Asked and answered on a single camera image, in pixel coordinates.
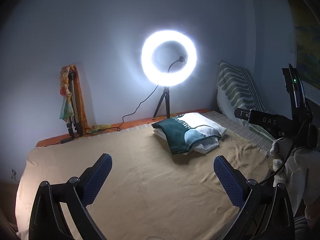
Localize green striped white pillow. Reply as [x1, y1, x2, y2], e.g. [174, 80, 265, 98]
[217, 61, 274, 142]

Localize ring light power cable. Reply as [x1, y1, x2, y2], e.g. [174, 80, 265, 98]
[60, 84, 160, 145]

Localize beige bed cover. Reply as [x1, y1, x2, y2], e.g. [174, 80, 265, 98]
[15, 111, 272, 239]

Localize white green printed t-shirt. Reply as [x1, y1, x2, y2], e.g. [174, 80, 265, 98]
[152, 112, 227, 155]

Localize white gloved right hand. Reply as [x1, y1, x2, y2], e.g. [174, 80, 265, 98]
[269, 138, 319, 213]

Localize white ring light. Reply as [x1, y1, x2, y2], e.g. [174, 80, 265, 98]
[141, 30, 197, 87]

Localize folded white garment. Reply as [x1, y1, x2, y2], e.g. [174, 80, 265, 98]
[153, 129, 219, 154]

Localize black ring light tripod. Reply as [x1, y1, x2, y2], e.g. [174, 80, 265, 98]
[152, 86, 171, 119]

